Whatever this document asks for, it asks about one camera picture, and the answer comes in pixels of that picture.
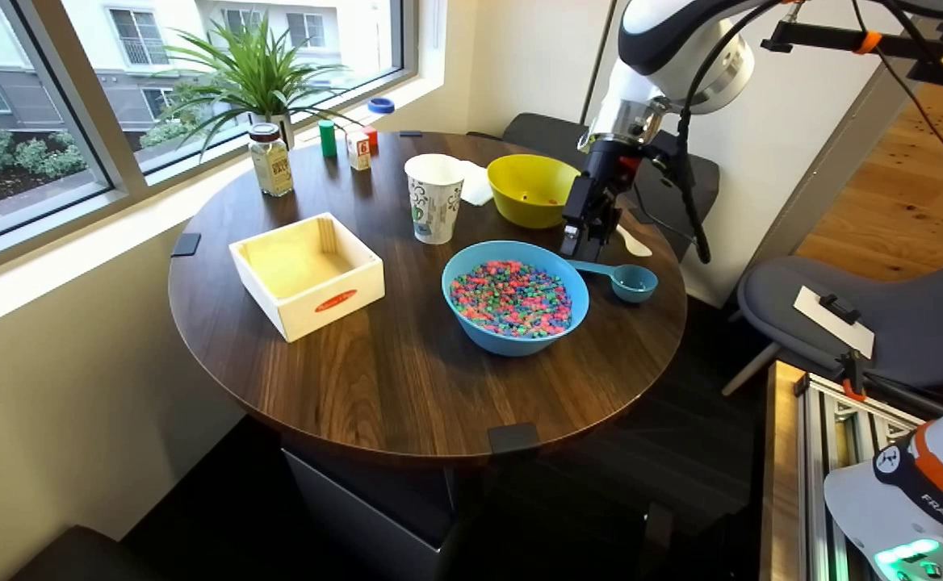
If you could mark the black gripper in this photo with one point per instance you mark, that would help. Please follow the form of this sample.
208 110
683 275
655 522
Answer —
604 181

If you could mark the blue plastic ladle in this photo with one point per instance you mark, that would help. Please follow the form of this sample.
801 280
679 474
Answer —
631 281

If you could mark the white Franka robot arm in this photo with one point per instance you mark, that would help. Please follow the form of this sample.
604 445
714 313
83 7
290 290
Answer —
676 50

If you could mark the yellow plastic bowl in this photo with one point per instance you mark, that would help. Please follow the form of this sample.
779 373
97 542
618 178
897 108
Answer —
530 200

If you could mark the blue plastic bowl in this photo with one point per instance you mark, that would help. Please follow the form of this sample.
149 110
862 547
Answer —
515 343

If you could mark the white plastic spoon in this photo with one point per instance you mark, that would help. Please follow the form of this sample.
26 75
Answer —
635 243

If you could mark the large colourful bead pile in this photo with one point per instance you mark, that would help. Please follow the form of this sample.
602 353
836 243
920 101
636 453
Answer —
510 299

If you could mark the white paper napkin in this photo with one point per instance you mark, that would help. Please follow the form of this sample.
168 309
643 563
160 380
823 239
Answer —
476 186

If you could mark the patterned paper cup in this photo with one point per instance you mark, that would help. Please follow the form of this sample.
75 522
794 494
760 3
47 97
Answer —
435 211

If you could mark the black phone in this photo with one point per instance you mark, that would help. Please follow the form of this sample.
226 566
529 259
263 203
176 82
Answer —
410 134

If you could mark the red orange block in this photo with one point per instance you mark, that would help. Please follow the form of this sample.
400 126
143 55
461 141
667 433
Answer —
372 145

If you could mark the small white printed block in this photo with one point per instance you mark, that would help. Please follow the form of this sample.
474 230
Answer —
359 158

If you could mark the blue tape roll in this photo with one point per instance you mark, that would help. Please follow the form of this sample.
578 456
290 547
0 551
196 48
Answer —
383 105

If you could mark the light wooden box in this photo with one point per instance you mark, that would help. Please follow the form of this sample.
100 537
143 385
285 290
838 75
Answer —
326 302

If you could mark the green block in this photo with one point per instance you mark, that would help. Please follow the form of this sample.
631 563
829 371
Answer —
326 141

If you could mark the spice jar with black lid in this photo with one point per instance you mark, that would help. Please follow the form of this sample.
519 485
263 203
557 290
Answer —
274 166

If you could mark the wooden and aluminium rack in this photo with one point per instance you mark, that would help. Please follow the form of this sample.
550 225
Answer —
805 474

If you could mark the grey round chair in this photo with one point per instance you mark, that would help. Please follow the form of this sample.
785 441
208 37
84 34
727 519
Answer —
911 325

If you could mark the green potted plant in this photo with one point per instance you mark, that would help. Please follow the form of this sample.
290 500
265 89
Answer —
241 68

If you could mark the black tape patch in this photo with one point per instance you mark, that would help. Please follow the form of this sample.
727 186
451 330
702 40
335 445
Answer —
185 248

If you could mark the dark table pedestal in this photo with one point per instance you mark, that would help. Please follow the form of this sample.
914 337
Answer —
377 519

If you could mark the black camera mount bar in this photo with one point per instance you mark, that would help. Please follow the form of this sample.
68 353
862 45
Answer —
871 45

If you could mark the window frame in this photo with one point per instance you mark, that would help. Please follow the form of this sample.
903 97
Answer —
84 141

